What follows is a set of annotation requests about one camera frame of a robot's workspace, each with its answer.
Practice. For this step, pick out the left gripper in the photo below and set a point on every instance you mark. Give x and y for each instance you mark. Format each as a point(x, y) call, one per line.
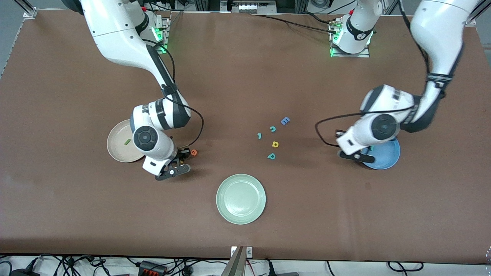
point(338, 131)

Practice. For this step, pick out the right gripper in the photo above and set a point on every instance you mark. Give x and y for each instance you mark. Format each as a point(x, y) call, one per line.
point(182, 153)

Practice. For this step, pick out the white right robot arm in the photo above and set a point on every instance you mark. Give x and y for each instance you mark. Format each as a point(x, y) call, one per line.
point(115, 38)

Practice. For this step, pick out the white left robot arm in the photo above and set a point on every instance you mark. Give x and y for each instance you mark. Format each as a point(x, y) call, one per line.
point(441, 34)

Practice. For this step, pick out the blue plate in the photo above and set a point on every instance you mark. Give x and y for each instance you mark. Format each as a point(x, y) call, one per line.
point(387, 157)

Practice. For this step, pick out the beige brown plate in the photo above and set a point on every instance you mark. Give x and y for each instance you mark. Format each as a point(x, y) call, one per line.
point(117, 147)

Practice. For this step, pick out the blue foam letter E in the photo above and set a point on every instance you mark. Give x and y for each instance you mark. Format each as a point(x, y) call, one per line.
point(285, 121)

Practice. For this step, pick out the pale green plate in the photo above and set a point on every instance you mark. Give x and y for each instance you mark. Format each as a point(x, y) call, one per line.
point(241, 199)

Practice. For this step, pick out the teal foam letter p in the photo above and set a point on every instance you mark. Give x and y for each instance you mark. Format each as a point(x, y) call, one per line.
point(271, 156)

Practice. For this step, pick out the black orange power strip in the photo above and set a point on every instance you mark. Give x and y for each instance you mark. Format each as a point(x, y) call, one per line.
point(151, 268)

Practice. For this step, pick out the black power plug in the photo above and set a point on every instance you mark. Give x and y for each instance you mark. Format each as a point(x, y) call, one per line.
point(270, 268)

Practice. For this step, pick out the silver metal rack equipment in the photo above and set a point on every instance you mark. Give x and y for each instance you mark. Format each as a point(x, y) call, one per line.
point(249, 7)

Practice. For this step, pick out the black power adapter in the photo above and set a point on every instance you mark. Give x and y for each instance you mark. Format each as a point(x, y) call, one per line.
point(19, 273)

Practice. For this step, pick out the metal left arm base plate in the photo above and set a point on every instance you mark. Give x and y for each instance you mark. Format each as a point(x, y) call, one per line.
point(362, 54)

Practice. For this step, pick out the white post bracket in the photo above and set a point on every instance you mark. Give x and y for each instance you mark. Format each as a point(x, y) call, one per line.
point(249, 252)

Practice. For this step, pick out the grey metal camera post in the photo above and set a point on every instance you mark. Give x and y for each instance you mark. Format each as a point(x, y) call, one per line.
point(234, 264)

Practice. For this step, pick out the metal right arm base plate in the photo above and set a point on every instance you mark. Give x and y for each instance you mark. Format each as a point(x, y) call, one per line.
point(165, 23)

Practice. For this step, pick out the aluminium frame corner profile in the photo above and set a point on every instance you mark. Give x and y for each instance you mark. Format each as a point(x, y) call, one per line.
point(28, 8)
point(473, 13)

